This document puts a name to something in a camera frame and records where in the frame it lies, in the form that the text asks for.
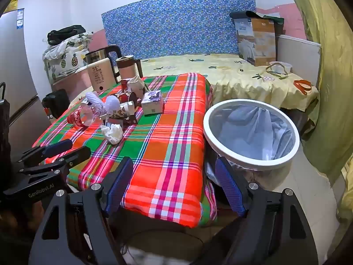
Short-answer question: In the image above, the pineapple printed cloth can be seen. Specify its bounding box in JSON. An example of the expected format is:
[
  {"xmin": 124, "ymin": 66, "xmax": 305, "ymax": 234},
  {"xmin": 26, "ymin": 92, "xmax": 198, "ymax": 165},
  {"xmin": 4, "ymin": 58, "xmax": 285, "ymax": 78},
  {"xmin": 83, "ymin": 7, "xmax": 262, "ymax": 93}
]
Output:
[{"xmin": 42, "ymin": 32, "xmax": 94, "ymax": 86}]

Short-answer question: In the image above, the orange strap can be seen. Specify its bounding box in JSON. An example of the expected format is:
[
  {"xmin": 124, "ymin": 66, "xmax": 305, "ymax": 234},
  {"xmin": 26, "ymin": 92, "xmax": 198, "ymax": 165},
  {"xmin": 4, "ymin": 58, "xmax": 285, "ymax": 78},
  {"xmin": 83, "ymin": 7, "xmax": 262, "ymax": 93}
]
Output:
[{"xmin": 293, "ymin": 79, "xmax": 313, "ymax": 96}]

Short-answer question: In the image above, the pink jug with brown lid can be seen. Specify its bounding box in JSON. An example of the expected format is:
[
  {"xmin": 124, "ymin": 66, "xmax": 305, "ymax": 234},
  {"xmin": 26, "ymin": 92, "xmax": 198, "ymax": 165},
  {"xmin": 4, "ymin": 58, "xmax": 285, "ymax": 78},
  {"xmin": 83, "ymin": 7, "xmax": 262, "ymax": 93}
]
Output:
[{"xmin": 115, "ymin": 55, "xmax": 144, "ymax": 82}]

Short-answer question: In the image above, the crumpled white tissue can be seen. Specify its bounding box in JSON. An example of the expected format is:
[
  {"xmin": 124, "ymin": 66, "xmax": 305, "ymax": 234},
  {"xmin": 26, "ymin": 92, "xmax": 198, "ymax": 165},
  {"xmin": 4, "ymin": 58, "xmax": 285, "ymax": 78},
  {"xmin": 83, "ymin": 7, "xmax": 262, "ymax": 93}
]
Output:
[{"xmin": 100, "ymin": 123, "xmax": 124, "ymax": 145}]

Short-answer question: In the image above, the white foam net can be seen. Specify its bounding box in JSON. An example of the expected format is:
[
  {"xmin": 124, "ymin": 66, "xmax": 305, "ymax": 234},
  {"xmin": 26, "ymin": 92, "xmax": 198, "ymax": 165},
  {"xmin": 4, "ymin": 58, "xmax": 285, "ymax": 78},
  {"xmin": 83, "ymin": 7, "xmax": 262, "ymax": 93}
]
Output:
[
  {"xmin": 105, "ymin": 95, "xmax": 122, "ymax": 115},
  {"xmin": 85, "ymin": 91, "xmax": 107, "ymax": 116}
]

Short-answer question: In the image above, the olive strap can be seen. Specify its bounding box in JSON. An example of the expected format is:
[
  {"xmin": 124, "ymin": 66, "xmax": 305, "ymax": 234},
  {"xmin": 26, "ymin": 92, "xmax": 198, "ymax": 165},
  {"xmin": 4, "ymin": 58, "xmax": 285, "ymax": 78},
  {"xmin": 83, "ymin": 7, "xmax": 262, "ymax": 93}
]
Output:
[{"xmin": 265, "ymin": 62, "xmax": 289, "ymax": 80}]

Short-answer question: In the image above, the yellow printed bed sheet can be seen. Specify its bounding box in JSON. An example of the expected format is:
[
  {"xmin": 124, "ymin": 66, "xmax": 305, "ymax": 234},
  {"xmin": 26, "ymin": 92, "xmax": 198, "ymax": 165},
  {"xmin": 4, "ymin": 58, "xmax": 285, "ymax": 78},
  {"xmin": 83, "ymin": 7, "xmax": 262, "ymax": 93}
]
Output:
[{"xmin": 139, "ymin": 53, "xmax": 320, "ymax": 125}]

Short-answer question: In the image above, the yellow cloth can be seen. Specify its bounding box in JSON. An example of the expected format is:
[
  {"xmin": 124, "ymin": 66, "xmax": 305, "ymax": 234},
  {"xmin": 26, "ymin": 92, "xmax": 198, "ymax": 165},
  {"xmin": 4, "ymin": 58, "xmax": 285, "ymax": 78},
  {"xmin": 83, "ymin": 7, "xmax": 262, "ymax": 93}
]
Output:
[{"xmin": 338, "ymin": 160, "xmax": 353, "ymax": 227}]

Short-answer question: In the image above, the dark snack wrapper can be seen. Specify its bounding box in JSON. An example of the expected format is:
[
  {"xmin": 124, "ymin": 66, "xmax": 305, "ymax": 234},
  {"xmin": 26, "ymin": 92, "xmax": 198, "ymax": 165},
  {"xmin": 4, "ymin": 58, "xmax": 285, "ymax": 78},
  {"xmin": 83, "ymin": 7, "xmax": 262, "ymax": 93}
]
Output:
[{"xmin": 106, "ymin": 113, "xmax": 138, "ymax": 126}]

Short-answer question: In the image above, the green curtain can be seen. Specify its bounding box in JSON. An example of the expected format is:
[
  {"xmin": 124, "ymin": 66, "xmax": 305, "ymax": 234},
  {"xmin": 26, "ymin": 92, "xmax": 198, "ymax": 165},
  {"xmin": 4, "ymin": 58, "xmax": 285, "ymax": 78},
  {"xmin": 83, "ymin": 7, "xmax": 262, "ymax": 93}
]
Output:
[{"xmin": 280, "ymin": 0, "xmax": 353, "ymax": 185}]

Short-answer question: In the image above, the stainless steel electric kettle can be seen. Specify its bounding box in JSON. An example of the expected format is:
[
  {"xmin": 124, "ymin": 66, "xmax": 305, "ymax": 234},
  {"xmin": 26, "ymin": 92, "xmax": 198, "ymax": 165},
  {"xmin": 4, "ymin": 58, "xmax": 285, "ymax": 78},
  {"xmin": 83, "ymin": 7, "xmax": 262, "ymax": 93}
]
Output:
[{"xmin": 84, "ymin": 45, "xmax": 123, "ymax": 83}]

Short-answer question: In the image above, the purple white small box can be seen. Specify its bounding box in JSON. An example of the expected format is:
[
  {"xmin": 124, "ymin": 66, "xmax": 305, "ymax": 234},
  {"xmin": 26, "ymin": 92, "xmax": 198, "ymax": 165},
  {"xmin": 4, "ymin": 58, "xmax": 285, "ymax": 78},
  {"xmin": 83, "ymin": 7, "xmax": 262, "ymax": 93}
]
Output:
[{"xmin": 141, "ymin": 90, "xmax": 164, "ymax": 115}]

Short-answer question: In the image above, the pink cabinet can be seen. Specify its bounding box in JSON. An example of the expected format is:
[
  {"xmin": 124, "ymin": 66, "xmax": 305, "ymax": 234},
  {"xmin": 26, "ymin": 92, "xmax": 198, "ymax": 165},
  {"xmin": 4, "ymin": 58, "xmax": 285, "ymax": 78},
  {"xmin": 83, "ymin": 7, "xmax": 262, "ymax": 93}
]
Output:
[{"xmin": 51, "ymin": 69, "xmax": 91, "ymax": 100}]

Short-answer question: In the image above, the grey plastic bin liner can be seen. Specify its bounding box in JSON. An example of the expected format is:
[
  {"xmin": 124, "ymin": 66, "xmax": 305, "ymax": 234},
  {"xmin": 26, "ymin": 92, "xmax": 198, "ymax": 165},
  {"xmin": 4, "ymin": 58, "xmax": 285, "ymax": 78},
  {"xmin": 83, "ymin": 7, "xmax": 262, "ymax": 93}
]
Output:
[{"xmin": 208, "ymin": 105, "xmax": 294, "ymax": 161}]

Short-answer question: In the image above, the white milk carton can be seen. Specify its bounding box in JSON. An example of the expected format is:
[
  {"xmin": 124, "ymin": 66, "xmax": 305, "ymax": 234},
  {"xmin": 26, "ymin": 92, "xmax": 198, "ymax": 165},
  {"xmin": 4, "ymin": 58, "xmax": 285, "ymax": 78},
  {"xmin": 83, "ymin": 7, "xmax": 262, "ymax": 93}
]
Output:
[{"xmin": 128, "ymin": 75, "xmax": 151, "ymax": 96}]

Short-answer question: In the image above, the black bag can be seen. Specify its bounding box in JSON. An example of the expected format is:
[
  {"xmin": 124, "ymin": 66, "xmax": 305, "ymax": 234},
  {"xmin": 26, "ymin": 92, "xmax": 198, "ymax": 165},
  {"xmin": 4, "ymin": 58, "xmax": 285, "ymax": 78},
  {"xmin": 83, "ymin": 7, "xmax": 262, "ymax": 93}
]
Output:
[{"xmin": 47, "ymin": 25, "xmax": 87, "ymax": 46}]

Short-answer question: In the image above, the silver refrigerator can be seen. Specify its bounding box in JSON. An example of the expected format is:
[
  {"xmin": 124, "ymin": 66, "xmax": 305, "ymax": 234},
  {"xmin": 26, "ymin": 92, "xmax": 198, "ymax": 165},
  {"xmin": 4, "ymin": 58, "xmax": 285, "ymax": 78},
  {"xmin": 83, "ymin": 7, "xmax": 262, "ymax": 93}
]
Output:
[{"xmin": 0, "ymin": 8, "xmax": 53, "ymax": 155}]

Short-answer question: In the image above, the red can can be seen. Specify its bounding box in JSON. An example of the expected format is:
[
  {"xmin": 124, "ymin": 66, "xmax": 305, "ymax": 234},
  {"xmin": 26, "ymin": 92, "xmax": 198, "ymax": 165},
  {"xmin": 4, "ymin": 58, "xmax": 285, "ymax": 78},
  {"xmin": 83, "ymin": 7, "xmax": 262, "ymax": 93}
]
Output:
[{"xmin": 114, "ymin": 91, "xmax": 138, "ymax": 105}]

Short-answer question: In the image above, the blue floral headboard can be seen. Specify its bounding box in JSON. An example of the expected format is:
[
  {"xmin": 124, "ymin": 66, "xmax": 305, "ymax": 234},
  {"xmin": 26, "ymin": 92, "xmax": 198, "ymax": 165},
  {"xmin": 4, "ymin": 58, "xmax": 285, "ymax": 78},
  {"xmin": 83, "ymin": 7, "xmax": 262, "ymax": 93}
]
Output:
[{"xmin": 101, "ymin": 0, "xmax": 257, "ymax": 60}]

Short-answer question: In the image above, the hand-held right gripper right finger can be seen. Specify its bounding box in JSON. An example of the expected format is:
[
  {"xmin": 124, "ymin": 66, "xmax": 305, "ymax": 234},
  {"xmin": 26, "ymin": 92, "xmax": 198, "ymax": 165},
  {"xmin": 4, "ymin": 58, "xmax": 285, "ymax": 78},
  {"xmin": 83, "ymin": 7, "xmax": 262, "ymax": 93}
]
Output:
[{"xmin": 199, "ymin": 156, "xmax": 320, "ymax": 265}]

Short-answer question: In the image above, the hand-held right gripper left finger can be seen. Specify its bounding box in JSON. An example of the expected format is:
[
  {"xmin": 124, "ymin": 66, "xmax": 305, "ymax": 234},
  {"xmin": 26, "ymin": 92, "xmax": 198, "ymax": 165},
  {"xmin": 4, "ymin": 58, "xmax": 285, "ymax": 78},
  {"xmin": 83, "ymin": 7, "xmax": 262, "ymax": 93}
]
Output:
[{"xmin": 28, "ymin": 156, "xmax": 135, "ymax": 265}]

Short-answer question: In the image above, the printed paper cup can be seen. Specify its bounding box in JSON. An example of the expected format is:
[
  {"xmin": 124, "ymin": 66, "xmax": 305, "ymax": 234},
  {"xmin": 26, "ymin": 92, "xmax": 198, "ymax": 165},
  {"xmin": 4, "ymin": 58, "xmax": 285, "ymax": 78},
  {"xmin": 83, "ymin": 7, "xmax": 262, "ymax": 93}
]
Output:
[{"xmin": 112, "ymin": 101, "xmax": 135, "ymax": 119}]

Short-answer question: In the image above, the red green plaid blanket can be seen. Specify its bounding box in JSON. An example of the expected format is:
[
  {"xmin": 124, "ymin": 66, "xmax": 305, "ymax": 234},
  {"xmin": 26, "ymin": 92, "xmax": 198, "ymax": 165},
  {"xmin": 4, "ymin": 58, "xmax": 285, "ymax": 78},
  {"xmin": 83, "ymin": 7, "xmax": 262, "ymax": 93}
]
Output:
[{"xmin": 32, "ymin": 72, "xmax": 218, "ymax": 228}]

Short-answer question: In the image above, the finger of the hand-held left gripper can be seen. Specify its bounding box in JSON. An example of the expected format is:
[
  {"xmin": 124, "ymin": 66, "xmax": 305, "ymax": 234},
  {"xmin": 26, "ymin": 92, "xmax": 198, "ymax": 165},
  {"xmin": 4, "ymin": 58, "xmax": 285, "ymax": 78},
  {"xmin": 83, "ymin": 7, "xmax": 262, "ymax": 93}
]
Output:
[
  {"xmin": 18, "ymin": 139, "xmax": 73, "ymax": 163},
  {"xmin": 19, "ymin": 146, "xmax": 92, "ymax": 176}
]

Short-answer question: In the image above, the white round trash bin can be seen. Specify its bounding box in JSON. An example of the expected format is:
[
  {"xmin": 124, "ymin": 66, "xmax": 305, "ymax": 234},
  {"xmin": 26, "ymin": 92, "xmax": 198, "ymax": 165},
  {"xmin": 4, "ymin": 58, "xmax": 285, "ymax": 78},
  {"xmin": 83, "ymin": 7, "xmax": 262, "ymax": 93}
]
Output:
[{"xmin": 203, "ymin": 98, "xmax": 300, "ymax": 194}]

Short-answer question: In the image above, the cream thermal kettle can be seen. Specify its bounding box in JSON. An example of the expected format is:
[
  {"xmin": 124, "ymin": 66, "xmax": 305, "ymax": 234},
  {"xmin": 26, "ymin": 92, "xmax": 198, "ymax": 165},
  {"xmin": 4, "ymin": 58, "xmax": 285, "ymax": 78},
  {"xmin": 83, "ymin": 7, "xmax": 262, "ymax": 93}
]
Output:
[{"xmin": 87, "ymin": 57, "xmax": 118, "ymax": 92}]

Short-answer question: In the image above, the black backpack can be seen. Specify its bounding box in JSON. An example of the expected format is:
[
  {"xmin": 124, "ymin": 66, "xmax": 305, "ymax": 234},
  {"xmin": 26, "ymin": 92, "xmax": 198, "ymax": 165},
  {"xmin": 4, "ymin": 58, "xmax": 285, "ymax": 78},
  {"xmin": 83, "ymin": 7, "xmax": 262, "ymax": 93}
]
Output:
[{"xmin": 41, "ymin": 89, "xmax": 71, "ymax": 119}]

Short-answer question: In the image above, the white panel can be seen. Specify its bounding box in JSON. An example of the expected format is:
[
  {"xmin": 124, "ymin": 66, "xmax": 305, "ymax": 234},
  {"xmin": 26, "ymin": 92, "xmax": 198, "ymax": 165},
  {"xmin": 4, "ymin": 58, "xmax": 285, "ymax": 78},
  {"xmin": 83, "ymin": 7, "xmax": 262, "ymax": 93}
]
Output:
[{"xmin": 276, "ymin": 34, "xmax": 322, "ymax": 89}]

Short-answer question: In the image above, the yellow bag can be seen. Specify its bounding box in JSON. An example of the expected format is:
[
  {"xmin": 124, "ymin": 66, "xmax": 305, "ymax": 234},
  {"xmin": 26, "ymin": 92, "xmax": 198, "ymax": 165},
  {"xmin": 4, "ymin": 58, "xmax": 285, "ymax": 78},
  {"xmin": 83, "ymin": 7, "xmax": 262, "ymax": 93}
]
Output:
[{"xmin": 7, "ymin": 0, "xmax": 23, "ymax": 13}]

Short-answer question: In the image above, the cardboard bedding package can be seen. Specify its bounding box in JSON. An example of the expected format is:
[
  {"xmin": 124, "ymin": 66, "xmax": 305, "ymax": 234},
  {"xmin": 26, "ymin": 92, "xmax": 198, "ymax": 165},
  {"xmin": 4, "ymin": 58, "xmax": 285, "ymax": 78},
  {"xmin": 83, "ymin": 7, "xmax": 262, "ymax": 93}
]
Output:
[{"xmin": 229, "ymin": 10, "xmax": 284, "ymax": 67}]

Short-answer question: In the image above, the clear plastic bottle red label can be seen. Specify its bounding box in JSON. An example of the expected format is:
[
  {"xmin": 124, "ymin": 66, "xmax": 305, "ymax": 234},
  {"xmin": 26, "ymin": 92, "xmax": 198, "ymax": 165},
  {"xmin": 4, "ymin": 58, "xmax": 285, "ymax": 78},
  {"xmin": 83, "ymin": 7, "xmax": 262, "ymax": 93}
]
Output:
[{"xmin": 67, "ymin": 105, "xmax": 101, "ymax": 129}]

